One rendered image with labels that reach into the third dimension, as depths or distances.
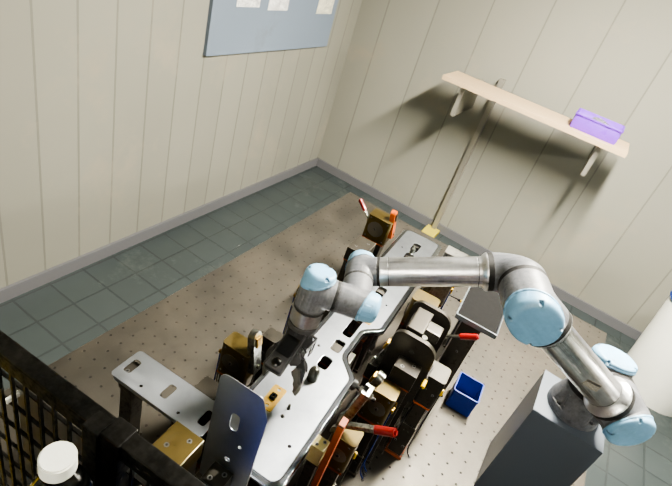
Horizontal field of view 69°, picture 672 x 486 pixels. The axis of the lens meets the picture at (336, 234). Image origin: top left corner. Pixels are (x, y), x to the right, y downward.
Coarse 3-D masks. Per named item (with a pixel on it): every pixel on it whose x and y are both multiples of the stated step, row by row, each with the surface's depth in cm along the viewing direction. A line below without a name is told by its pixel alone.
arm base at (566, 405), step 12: (564, 384) 140; (552, 396) 141; (564, 396) 139; (576, 396) 135; (552, 408) 140; (564, 408) 137; (576, 408) 135; (564, 420) 137; (576, 420) 136; (588, 420) 135
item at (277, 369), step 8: (288, 336) 118; (296, 336) 118; (304, 336) 118; (280, 344) 117; (288, 344) 117; (296, 344) 117; (272, 352) 116; (280, 352) 116; (288, 352) 116; (296, 352) 118; (272, 360) 114; (280, 360) 114; (288, 360) 115; (272, 368) 113; (280, 368) 113
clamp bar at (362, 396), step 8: (352, 384) 113; (368, 384) 114; (360, 392) 112; (368, 392) 112; (360, 400) 112; (368, 400) 113; (352, 408) 115; (344, 416) 117; (352, 416) 116; (336, 424) 119
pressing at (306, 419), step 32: (384, 256) 200; (416, 256) 207; (384, 288) 182; (352, 320) 163; (384, 320) 167; (320, 352) 147; (256, 384) 132; (288, 384) 134; (320, 384) 137; (288, 416) 126; (320, 416) 129; (288, 448) 119; (256, 480) 111; (288, 480) 112
